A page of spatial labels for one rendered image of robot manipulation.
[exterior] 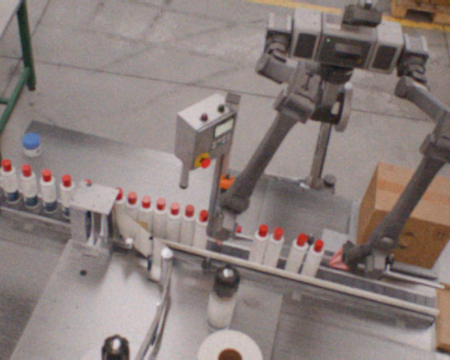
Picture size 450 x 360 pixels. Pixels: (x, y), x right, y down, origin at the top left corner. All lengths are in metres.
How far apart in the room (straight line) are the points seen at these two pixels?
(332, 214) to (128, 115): 1.85
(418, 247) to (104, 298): 1.16
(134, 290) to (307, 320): 0.62
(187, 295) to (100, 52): 2.63
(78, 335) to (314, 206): 1.08
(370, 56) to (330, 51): 0.15
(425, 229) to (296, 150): 1.77
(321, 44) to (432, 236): 0.81
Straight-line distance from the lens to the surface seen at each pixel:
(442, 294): 2.65
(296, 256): 2.34
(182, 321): 2.29
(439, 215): 2.49
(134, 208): 2.35
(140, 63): 4.57
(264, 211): 2.66
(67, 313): 2.31
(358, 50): 2.43
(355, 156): 4.20
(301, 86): 1.97
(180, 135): 2.09
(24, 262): 2.49
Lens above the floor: 2.87
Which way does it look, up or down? 48 degrees down
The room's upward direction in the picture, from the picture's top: 10 degrees clockwise
